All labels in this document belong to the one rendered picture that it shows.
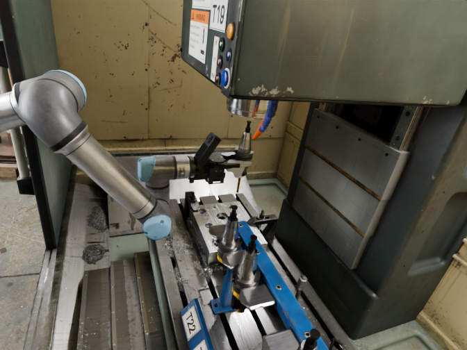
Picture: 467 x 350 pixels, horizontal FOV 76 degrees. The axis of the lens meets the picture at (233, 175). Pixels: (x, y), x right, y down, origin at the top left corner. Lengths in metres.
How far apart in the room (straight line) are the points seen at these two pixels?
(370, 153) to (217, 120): 1.18
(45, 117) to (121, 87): 1.16
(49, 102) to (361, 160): 0.97
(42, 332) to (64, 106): 0.71
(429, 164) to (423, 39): 0.41
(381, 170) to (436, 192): 0.17
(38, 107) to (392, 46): 0.76
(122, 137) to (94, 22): 0.63
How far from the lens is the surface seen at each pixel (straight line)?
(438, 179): 1.08
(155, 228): 0.85
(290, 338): 0.63
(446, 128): 1.05
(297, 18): 0.60
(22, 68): 1.13
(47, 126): 0.76
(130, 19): 1.85
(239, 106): 0.89
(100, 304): 1.30
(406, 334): 1.64
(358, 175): 1.19
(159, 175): 0.92
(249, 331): 1.01
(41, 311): 1.24
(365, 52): 0.71
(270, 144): 2.31
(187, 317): 0.98
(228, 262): 0.72
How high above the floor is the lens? 1.72
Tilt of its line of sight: 27 degrees down
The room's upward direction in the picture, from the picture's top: 9 degrees clockwise
